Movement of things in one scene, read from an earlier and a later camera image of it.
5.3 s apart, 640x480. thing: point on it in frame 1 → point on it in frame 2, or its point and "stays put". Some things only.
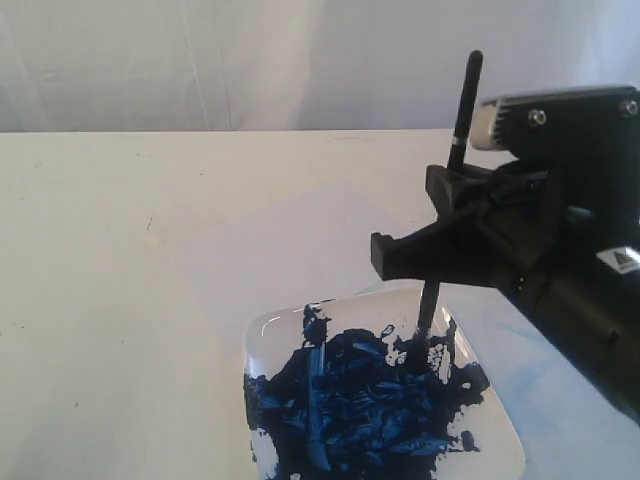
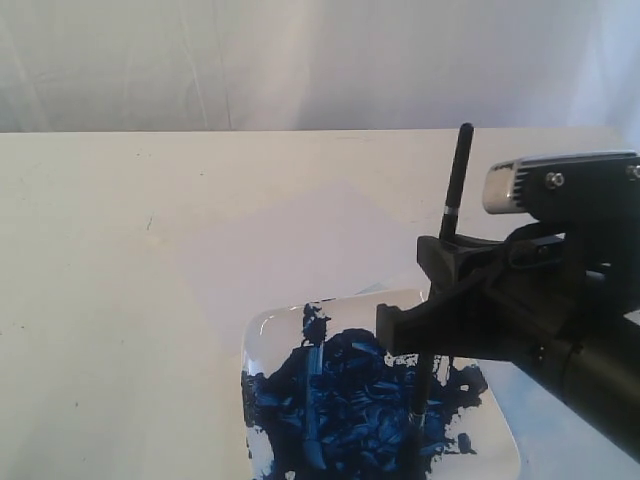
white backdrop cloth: [70, 66] stays put
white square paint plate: [335, 388] stays put
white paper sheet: [242, 241] stays put
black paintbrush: [472, 90] → [452, 199]
